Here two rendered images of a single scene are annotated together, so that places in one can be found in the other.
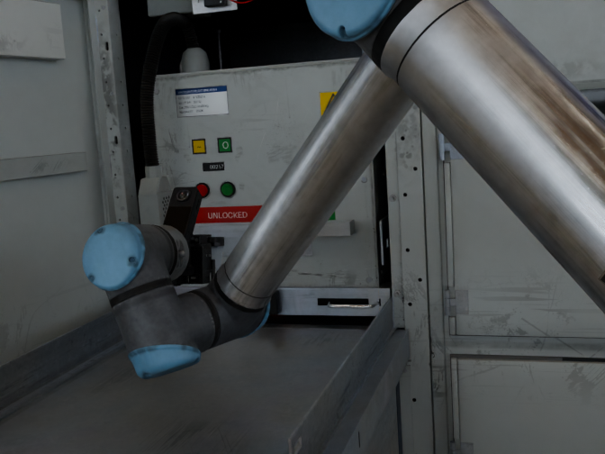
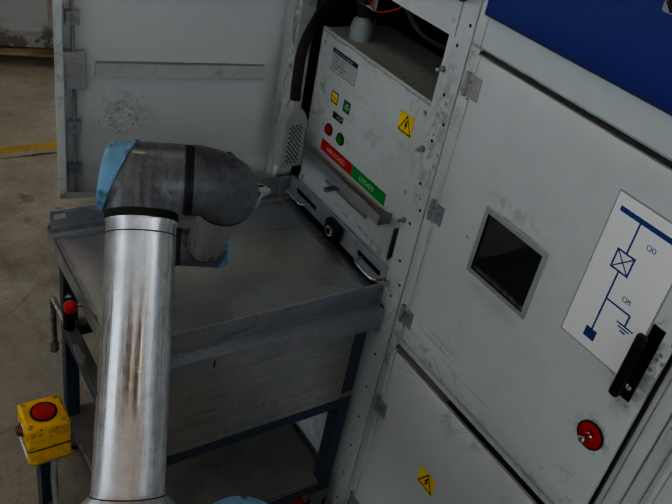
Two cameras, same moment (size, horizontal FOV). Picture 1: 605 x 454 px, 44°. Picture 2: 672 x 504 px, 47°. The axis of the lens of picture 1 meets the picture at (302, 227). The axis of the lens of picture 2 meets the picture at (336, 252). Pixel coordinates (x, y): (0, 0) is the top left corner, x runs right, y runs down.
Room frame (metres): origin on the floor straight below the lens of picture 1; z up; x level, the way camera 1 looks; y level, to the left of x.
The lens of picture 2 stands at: (0.06, -0.97, 2.05)
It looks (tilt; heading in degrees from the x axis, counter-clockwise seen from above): 34 degrees down; 35
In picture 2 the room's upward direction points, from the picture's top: 12 degrees clockwise
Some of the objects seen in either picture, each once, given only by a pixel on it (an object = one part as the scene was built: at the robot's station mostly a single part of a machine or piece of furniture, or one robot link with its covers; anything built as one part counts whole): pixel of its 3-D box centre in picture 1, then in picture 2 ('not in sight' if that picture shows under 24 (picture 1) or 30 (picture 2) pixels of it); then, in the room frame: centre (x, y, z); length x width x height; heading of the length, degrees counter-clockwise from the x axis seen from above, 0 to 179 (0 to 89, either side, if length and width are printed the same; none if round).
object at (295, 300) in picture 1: (270, 298); (343, 227); (1.60, 0.08, 0.89); 0.54 x 0.05 x 0.06; 73
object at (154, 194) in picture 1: (158, 218); (291, 135); (1.58, 0.30, 1.09); 0.08 x 0.05 x 0.17; 163
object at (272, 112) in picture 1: (259, 184); (354, 149); (1.58, 0.08, 1.15); 0.48 x 0.01 x 0.48; 73
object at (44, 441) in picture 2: not in sight; (44, 429); (0.60, -0.01, 0.85); 0.08 x 0.08 x 0.10; 73
